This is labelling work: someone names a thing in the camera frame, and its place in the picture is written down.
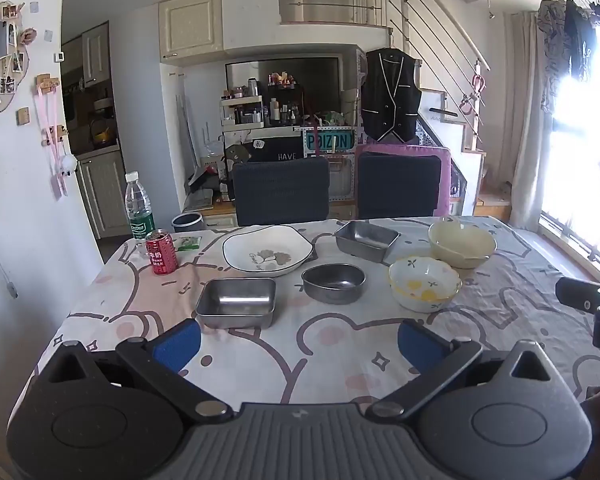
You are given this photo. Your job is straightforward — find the cartoon bear printed tablecloth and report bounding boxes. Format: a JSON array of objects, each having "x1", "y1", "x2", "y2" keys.
[{"x1": 17, "y1": 216, "x2": 600, "y2": 461}]

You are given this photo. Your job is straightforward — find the white shelf organizer with bottles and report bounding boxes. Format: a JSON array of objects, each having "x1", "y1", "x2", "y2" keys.
[{"x1": 220, "y1": 95, "x2": 265, "y2": 129}]

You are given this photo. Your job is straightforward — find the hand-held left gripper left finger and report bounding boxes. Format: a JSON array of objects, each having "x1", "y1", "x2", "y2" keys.
[{"x1": 34, "y1": 317, "x2": 236, "y2": 424}]

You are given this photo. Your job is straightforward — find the clear plastic water bottle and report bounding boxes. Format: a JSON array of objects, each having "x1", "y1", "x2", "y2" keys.
[{"x1": 124, "y1": 171, "x2": 156, "y2": 242}]

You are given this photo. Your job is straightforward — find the grey trash bin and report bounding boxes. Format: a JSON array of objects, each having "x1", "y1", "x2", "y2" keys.
[{"x1": 171, "y1": 212, "x2": 204, "y2": 233}]

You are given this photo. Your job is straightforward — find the cream bowl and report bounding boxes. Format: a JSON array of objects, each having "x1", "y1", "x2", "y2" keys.
[{"x1": 427, "y1": 216, "x2": 498, "y2": 270}]

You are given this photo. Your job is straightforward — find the black letter board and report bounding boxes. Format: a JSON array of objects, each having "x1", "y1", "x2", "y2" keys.
[{"x1": 223, "y1": 135, "x2": 306, "y2": 167}]

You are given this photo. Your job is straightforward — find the red drink can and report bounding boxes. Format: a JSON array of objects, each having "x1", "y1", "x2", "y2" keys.
[{"x1": 145, "y1": 229, "x2": 177, "y2": 276}]

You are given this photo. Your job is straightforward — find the pink hanging strap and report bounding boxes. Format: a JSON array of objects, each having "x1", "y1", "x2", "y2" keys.
[{"x1": 34, "y1": 74, "x2": 77, "y2": 202}]

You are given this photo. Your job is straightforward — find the black window guard rail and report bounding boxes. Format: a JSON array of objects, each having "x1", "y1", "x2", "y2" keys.
[{"x1": 539, "y1": 209, "x2": 600, "y2": 282}]

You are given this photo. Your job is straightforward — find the teal sign plate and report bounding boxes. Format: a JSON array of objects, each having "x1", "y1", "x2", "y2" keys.
[{"x1": 304, "y1": 129, "x2": 356, "y2": 154}]

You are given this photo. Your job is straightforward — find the hanging clothes on rack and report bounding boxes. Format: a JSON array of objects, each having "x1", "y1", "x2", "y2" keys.
[{"x1": 536, "y1": 0, "x2": 600, "y2": 113}]

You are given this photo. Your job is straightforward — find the square steel tray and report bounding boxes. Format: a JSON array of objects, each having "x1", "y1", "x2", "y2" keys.
[
  {"x1": 195, "y1": 277, "x2": 277, "y2": 331},
  {"x1": 334, "y1": 220, "x2": 400, "y2": 264}
]

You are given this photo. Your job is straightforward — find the scalloped yellow-rimmed lemon bowl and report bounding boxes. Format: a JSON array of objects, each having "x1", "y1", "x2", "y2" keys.
[{"x1": 388, "y1": 256, "x2": 464, "y2": 314}]

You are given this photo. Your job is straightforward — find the cream wall cabinet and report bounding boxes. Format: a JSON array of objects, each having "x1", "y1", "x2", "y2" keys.
[{"x1": 158, "y1": 0, "x2": 225, "y2": 62}]

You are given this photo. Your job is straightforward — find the round steel bowl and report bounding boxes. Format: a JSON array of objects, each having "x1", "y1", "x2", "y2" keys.
[{"x1": 301, "y1": 263, "x2": 367, "y2": 306}]

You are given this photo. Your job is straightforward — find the beige curtain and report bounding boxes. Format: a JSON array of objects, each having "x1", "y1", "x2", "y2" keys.
[{"x1": 504, "y1": 10, "x2": 557, "y2": 232}]

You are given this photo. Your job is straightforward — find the cream kitchen base cabinet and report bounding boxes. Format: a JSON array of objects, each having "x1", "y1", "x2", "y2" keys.
[{"x1": 76, "y1": 150, "x2": 131, "y2": 241}]

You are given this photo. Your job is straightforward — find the photo collage board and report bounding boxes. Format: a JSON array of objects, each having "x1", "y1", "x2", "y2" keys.
[{"x1": 0, "y1": 2, "x2": 32, "y2": 116}]

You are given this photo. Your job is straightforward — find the white wooden staircase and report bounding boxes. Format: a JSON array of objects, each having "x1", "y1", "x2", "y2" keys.
[{"x1": 415, "y1": 87, "x2": 511, "y2": 218}]

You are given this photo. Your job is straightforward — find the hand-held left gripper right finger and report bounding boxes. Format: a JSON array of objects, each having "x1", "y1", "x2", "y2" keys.
[{"x1": 365, "y1": 318, "x2": 563, "y2": 424}]

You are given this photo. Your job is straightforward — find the black vest with white trim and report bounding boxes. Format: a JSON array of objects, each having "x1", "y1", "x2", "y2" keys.
[{"x1": 361, "y1": 47, "x2": 424, "y2": 144}]

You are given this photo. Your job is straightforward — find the white plate with flower print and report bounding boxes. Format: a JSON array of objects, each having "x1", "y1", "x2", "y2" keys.
[{"x1": 222, "y1": 225, "x2": 314, "y2": 278}]

